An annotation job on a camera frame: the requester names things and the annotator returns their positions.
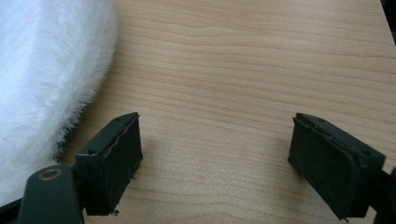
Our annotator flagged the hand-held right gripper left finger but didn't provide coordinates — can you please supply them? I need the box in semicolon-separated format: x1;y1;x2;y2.
75;112;144;217

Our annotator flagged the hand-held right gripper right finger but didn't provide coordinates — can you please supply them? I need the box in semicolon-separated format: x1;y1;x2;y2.
287;112;387;220

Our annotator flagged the white fluffy fur mat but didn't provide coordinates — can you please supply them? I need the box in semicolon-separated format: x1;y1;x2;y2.
0;0;119;207

